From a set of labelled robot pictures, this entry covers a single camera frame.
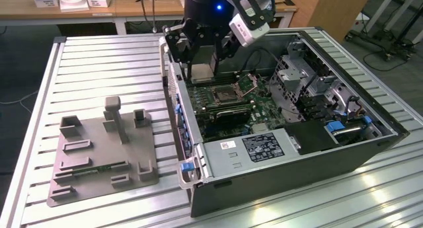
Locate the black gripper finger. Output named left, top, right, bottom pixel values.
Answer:
left=160, top=17, right=201, bottom=85
left=210, top=26, right=241, bottom=75

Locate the silver square CPU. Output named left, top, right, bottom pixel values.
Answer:
left=190, top=63, right=216, bottom=82

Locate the CPU socket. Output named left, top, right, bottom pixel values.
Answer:
left=210, top=85, right=246, bottom=106

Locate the metal socket cover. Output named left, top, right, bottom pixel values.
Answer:
left=232, top=73, right=262, bottom=98

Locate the wooden desk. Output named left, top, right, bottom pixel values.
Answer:
left=0, top=0, right=300, bottom=36

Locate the metal drive cage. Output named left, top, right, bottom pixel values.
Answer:
left=270, top=34, right=373, bottom=119

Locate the black graphics card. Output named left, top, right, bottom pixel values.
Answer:
left=197, top=104, right=252, bottom=127

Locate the green motherboard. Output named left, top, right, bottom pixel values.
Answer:
left=186, top=79, right=288, bottom=143

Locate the white block round hollow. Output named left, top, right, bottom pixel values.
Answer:
left=58, top=0, right=90, bottom=13

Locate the silver chipset heat sink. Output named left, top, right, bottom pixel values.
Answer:
left=252, top=122, right=277, bottom=135

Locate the wooden cabinet panel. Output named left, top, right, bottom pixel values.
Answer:
left=285, top=0, right=377, bottom=44

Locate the black plastic shroud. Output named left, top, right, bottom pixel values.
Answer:
left=282, top=120, right=341, bottom=156

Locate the grey power supply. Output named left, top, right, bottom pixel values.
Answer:
left=201, top=128, right=301, bottom=178

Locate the blue disk carrier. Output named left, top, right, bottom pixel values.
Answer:
left=325, top=121, right=346, bottom=135

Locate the grey parts rack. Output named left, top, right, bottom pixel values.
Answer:
left=45, top=95, right=161, bottom=208

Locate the white wheeled equipment stand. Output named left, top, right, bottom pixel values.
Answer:
left=342, top=0, right=423, bottom=62

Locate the green RAM stick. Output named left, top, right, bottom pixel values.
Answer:
left=70, top=163, right=114, bottom=176

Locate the black open PC case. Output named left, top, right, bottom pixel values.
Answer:
left=157, top=29, right=411, bottom=219

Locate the black cable silver plug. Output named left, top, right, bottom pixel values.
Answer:
left=150, top=0, right=158, bottom=34

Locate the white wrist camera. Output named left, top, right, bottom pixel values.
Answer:
left=224, top=0, right=270, bottom=48

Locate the black looped case wire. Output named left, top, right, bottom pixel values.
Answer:
left=240, top=47, right=281, bottom=73

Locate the coloured wire bundle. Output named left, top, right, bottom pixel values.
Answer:
left=340, top=96, right=364, bottom=120

